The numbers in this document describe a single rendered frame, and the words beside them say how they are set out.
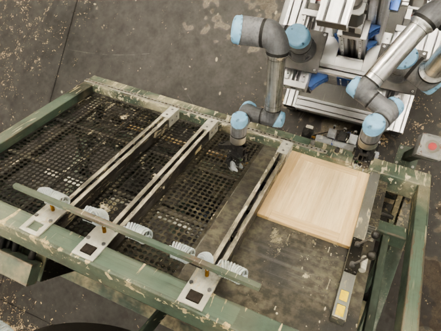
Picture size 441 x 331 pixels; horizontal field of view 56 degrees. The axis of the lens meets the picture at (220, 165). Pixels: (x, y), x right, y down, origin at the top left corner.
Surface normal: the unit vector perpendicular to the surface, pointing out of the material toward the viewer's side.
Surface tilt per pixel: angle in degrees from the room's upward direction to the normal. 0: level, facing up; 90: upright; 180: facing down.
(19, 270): 0
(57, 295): 0
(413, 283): 52
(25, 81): 0
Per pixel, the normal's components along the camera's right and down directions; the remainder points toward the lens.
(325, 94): -0.29, -0.04
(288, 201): 0.06, -0.78
